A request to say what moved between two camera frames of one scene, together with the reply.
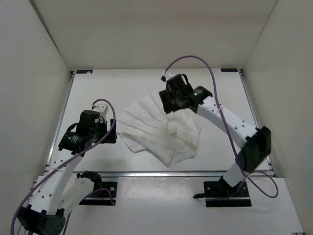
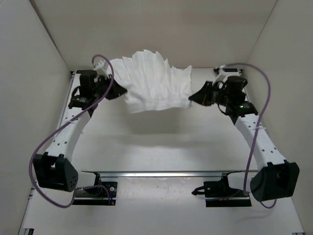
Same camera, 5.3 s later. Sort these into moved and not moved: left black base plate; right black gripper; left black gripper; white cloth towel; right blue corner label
Moved: left black gripper; white cloth towel; right black gripper
Not moved: right blue corner label; left black base plate
